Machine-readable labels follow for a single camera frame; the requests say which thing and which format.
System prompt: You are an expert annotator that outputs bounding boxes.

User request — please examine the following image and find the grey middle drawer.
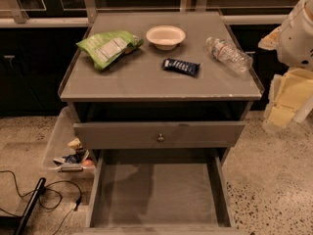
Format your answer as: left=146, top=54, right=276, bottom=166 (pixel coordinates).
left=72, top=101, right=250, bottom=150

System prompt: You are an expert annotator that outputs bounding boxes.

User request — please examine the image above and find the clear plastic water bottle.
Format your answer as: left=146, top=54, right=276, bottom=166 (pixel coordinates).
left=206, top=37, right=253, bottom=75

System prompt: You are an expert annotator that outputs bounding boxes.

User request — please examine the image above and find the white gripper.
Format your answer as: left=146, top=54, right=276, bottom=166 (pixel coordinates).
left=258, top=0, right=313, bottom=132

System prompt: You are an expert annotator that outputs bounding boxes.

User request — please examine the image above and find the clear plastic storage bin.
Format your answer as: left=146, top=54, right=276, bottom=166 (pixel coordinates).
left=42, top=107, right=96, bottom=179

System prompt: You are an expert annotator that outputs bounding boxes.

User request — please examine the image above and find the round brass drawer knob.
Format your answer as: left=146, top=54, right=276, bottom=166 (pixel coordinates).
left=156, top=133, right=165, bottom=143

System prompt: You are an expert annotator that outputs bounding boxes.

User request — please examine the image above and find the blue rxbar blueberry bar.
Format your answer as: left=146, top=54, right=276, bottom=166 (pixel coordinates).
left=162, top=58, right=200, bottom=77

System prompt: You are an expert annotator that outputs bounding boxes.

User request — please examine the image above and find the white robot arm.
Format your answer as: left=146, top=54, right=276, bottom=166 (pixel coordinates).
left=258, top=0, right=313, bottom=132

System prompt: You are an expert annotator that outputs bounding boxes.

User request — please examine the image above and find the white paper bowl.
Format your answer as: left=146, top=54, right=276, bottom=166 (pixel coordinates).
left=146, top=25, right=186, bottom=51

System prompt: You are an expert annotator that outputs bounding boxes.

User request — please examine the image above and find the blue white packet in bin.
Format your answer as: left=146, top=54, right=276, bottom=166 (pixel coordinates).
left=53, top=150, right=89, bottom=165

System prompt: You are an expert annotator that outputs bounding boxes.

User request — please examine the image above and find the black bar on floor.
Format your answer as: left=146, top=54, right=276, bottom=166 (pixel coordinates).
left=14, top=177, right=46, bottom=235

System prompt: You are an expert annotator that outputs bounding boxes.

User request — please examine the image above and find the green chip bag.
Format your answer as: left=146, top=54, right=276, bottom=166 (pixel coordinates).
left=77, top=30, right=144, bottom=71

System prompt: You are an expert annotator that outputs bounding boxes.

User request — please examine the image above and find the cream snack packet in bin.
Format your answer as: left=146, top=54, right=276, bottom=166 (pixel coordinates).
left=67, top=138, right=82, bottom=150

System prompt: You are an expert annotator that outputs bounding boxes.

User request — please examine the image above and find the black cable on floor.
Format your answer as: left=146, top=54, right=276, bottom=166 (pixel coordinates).
left=0, top=169, right=83, bottom=235

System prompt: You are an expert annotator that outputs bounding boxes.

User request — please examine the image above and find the grey drawer cabinet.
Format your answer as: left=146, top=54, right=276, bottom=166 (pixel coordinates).
left=58, top=11, right=265, bottom=235

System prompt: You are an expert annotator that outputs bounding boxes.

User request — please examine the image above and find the grey drawer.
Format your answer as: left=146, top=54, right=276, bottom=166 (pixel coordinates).
left=72, top=101, right=250, bottom=150
left=74, top=149, right=245, bottom=235

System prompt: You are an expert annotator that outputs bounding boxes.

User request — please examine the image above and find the orange ball in bin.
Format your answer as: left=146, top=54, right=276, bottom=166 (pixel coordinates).
left=82, top=159, right=94, bottom=166

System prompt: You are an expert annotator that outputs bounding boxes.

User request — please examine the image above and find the grey bottom drawer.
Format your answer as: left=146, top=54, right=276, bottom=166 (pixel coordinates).
left=74, top=149, right=245, bottom=235

